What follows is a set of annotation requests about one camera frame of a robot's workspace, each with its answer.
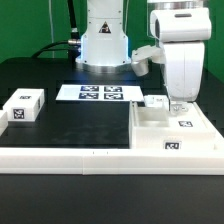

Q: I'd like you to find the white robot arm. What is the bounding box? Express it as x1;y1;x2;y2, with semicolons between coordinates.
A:
76;0;212;113

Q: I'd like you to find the white cabinet body box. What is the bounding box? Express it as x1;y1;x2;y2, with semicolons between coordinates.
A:
129;102;224;152

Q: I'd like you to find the white marker base plate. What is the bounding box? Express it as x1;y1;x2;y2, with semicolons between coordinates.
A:
56;84;144;102

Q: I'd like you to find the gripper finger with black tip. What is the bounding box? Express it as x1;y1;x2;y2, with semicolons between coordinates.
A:
169;101;180;115

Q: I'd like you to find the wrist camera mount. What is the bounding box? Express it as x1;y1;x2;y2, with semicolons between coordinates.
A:
131;45;164;76

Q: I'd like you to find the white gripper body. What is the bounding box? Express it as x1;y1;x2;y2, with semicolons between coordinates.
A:
150;8;212;102

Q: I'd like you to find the white cabinet top block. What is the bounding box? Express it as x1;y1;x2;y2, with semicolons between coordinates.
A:
3;88;45;122

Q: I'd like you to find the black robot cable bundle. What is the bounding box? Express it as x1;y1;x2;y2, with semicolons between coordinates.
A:
31;0;83;59

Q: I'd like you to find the white cabinet door panel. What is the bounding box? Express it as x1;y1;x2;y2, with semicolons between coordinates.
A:
144;95;169;109
168;103;205;129

